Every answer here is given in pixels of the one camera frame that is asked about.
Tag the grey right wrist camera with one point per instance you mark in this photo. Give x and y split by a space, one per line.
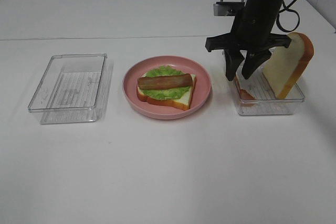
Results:
223 9

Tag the green lettuce leaf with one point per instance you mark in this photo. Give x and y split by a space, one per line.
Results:
166 94

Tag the pink plate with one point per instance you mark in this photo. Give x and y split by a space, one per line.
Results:
200 95

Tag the clear left plastic tray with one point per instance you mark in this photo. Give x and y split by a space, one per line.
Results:
73 89

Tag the clear plastic tray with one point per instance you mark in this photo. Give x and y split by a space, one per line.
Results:
73 89
266 102

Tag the bacon strip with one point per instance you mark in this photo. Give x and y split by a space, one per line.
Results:
244 99
165 82

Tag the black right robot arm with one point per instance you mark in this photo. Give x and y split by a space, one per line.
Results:
261 7

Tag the bread slice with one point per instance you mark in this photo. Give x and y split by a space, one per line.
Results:
286 65
183 103

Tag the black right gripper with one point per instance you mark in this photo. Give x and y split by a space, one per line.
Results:
248 32

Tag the clear right plastic tray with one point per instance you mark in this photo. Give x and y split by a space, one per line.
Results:
266 102

